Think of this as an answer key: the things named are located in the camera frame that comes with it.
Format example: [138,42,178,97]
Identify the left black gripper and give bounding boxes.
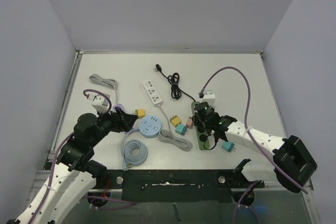
[90,105,137,146]

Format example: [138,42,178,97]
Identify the green power strip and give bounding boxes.
[191,101,210,151]

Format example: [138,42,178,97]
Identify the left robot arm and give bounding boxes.
[8,107,138,223]

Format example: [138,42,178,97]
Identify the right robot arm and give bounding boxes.
[192,102,318,193]

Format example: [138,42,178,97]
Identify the yellow charger left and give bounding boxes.
[134,109,146,119]

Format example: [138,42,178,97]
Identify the yellow charger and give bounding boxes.
[134,109,146,119]
[170,115,182,127]

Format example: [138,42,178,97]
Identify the pink charger left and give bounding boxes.
[186,116,194,129]

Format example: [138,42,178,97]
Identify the round blue power strip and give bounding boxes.
[139,115,162,138]

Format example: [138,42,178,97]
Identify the teal charger centre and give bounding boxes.
[175,124,187,135]

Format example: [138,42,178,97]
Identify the teal charger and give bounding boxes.
[175,124,187,135]
[222,142,235,153]

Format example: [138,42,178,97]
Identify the yellow charger centre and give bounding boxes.
[170,115,182,127]

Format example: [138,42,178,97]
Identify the teal charger right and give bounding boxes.
[222,142,235,153]

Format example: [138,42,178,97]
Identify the white power strip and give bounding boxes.
[142,80,163,107]

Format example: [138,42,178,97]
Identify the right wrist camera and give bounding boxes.
[198,90,216,108]

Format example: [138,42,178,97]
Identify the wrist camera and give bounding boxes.
[89,94,109,113]
[198,90,216,108]

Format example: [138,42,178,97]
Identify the blue coiled cable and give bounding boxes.
[120,129,148,172]

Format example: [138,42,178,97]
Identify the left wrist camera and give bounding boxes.
[89,94,109,113]

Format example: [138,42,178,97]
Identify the grey cable of white strip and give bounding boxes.
[157,105,194,151]

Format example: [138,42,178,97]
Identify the grey cable of purple strip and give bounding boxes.
[89,74,119,105]

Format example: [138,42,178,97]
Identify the black power cable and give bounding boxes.
[153,63,196,103]

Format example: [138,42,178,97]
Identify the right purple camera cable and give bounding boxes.
[198,66,309,195]

